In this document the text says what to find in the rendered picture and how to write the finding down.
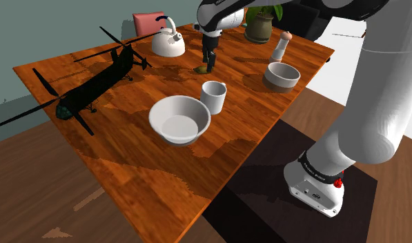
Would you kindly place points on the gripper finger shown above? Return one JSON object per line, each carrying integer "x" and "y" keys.
{"x": 205, "y": 56}
{"x": 212, "y": 62}

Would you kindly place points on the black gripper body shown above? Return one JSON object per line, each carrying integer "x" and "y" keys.
{"x": 210, "y": 43}

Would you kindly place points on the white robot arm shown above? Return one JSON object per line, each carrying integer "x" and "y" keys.
{"x": 377, "y": 101}

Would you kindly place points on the small olive green fruit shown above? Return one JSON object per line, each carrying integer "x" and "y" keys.
{"x": 200, "y": 69}

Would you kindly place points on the white mug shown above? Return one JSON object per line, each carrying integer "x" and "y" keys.
{"x": 213, "y": 101}

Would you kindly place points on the green plant in olive pot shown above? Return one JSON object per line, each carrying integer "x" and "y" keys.
{"x": 259, "y": 28}

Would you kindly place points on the large white bowl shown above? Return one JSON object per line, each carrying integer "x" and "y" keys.
{"x": 178, "y": 121}

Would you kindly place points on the pink chair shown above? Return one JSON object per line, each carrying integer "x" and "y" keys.
{"x": 145, "y": 23}

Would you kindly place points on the white and wood pepper mill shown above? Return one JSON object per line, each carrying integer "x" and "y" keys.
{"x": 279, "y": 50}

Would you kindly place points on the white and brown bowl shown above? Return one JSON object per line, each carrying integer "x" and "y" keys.
{"x": 281, "y": 79}

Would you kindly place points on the black armchair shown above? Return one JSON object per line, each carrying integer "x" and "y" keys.
{"x": 306, "y": 20}

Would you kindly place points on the black toy helicopter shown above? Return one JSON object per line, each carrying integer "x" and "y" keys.
{"x": 91, "y": 89}

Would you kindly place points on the wooden table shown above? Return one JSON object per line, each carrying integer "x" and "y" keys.
{"x": 151, "y": 178}

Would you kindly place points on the dark robot stand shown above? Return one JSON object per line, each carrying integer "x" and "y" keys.
{"x": 266, "y": 188}

